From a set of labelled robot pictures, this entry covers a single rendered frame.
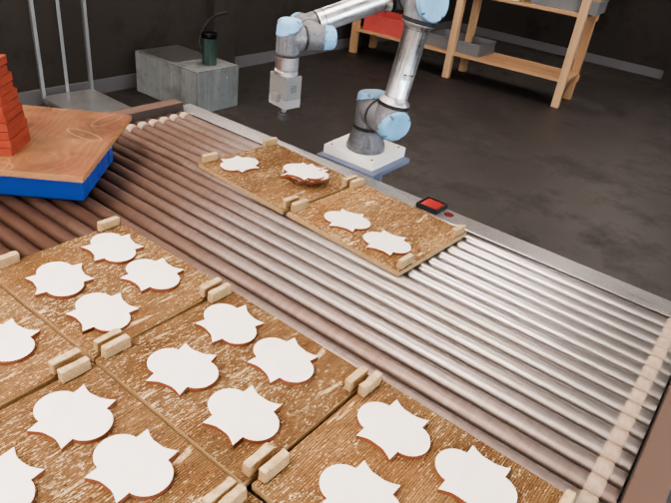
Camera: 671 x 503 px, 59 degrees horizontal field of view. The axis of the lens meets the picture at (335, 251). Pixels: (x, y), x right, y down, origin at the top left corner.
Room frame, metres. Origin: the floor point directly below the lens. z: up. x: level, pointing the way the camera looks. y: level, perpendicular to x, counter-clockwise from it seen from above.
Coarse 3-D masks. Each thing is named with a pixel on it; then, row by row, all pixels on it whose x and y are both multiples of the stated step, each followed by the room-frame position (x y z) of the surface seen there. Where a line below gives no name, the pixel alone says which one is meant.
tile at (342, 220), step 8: (328, 216) 1.55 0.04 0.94; (336, 216) 1.56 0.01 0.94; (344, 216) 1.57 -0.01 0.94; (352, 216) 1.57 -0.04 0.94; (360, 216) 1.58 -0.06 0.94; (336, 224) 1.51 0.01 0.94; (344, 224) 1.52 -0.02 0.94; (352, 224) 1.52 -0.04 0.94; (360, 224) 1.53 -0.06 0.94; (368, 224) 1.54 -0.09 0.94; (352, 232) 1.48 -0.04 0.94
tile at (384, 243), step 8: (384, 232) 1.50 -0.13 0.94; (368, 240) 1.44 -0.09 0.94; (376, 240) 1.45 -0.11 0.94; (384, 240) 1.46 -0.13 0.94; (392, 240) 1.46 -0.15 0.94; (400, 240) 1.47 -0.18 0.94; (368, 248) 1.41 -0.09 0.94; (376, 248) 1.41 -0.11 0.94; (384, 248) 1.41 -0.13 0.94; (392, 248) 1.42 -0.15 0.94; (400, 248) 1.42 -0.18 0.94; (408, 248) 1.43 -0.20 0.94
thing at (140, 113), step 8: (152, 104) 2.29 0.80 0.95; (160, 104) 2.30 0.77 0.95; (168, 104) 2.32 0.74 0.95; (176, 104) 2.34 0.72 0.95; (112, 112) 2.15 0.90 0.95; (120, 112) 2.16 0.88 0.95; (128, 112) 2.17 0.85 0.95; (136, 112) 2.18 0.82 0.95; (144, 112) 2.21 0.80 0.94; (152, 112) 2.24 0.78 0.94; (160, 112) 2.27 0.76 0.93; (168, 112) 2.30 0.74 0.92; (176, 112) 2.34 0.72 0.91; (136, 120) 2.18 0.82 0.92; (144, 120) 2.21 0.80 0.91
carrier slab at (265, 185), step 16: (272, 160) 1.93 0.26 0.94; (288, 160) 1.95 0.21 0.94; (304, 160) 1.96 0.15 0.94; (224, 176) 1.75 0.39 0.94; (240, 176) 1.76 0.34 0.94; (256, 176) 1.78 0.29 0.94; (272, 176) 1.80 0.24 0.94; (336, 176) 1.87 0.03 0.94; (256, 192) 1.66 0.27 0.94; (272, 192) 1.68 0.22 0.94; (288, 192) 1.69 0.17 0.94; (304, 192) 1.71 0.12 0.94; (320, 192) 1.72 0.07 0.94; (336, 192) 1.75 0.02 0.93; (272, 208) 1.59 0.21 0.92; (288, 208) 1.59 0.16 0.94
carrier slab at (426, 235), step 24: (360, 192) 1.76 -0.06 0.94; (288, 216) 1.56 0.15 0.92; (312, 216) 1.56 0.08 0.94; (384, 216) 1.62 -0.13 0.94; (408, 216) 1.64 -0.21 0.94; (432, 216) 1.66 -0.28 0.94; (336, 240) 1.44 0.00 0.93; (360, 240) 1.45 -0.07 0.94; (408, 240) 1.49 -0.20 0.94; (432, 240) 1.51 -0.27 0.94; (456, 240) 1.54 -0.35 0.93; (384, 264) 1.34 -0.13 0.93; (408, 264) 1.35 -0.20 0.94
